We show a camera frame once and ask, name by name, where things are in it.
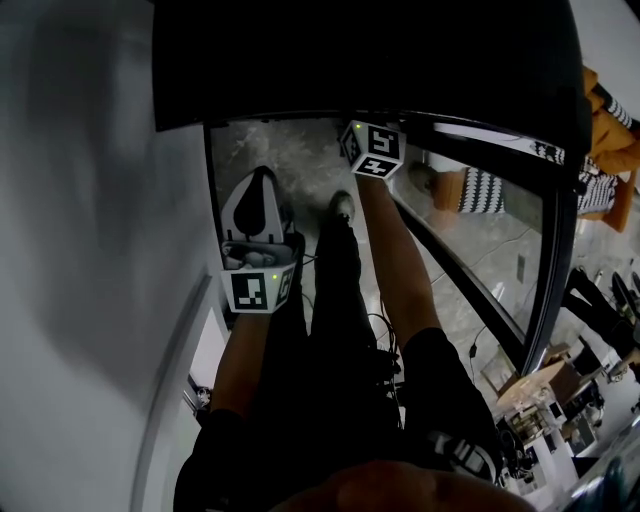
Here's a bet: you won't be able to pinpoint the person's face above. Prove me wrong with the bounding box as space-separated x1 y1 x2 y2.
267 459 539 512

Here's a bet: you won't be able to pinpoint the person's right forearm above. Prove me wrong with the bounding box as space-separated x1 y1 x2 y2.
356 174 445 347

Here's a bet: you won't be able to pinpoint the black cable bundle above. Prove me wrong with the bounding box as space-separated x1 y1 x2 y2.
366 311 404 401

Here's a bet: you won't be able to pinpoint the wooden table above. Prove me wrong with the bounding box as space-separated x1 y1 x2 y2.
493 343 592 417

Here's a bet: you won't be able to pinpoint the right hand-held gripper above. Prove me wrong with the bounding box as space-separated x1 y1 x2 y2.
339 119 407 180

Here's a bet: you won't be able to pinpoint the person's left forearm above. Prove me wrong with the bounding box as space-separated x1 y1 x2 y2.
211 311 275 417

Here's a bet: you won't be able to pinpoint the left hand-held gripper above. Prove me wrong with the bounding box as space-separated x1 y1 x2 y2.
219 165 304 316

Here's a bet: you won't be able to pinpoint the person's black shirt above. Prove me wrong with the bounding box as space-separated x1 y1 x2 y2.
172 326 504 512

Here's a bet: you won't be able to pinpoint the orange sofa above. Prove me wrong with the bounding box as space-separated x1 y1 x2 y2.
581 66 640 234

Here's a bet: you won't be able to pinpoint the black white striped pillow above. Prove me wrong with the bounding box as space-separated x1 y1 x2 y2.
601 88 637 132

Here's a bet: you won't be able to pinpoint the person's black trousers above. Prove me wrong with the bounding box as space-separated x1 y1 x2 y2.
247 212 406 441

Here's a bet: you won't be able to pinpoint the large black panel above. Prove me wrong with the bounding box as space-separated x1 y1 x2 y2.
151 0 595 156

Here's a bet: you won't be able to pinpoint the person's grey shoe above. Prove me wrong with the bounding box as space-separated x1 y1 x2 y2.
328 189 357 224

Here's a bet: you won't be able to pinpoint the black white striped blanket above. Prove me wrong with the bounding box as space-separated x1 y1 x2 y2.
576 158 622 215

